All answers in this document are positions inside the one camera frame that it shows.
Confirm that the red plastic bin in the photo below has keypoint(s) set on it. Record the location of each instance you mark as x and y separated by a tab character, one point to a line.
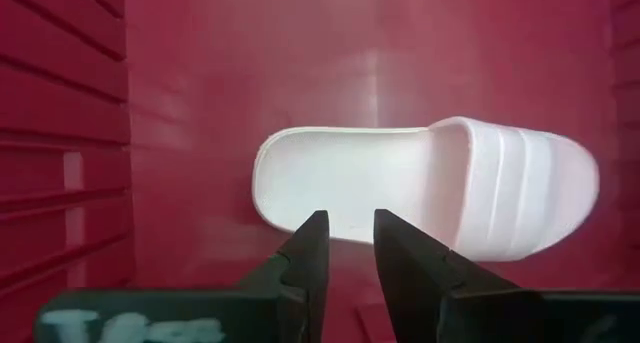
250	58

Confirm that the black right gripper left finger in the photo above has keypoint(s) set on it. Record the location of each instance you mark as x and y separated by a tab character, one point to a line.
310	273

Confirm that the pink rubber slide sandal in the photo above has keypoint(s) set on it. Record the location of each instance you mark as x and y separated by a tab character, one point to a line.
450	183

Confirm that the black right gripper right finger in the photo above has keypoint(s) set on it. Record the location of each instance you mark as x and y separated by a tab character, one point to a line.
410	273

